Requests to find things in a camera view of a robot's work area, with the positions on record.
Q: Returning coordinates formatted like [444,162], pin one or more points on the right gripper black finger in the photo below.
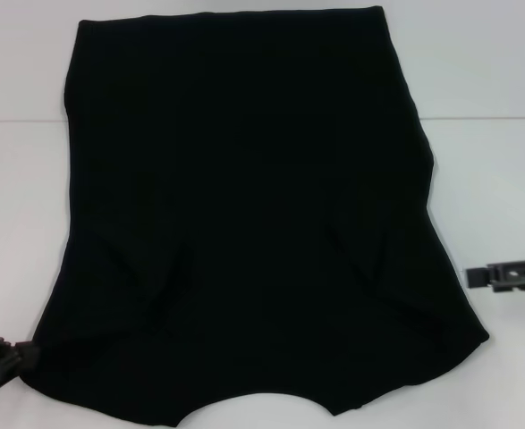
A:
[512,275]

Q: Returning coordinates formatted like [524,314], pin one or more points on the black t-shirt with FREE print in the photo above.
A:
[244,179]

